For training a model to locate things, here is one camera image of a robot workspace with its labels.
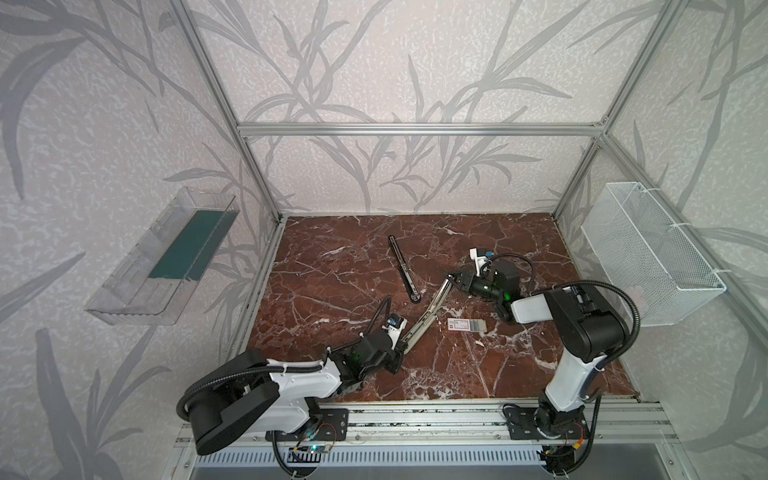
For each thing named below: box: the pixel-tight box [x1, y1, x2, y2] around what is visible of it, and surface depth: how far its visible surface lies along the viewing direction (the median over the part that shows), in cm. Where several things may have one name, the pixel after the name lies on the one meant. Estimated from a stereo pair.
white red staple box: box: [447, 318, 487, 333], surface depth 92 cm
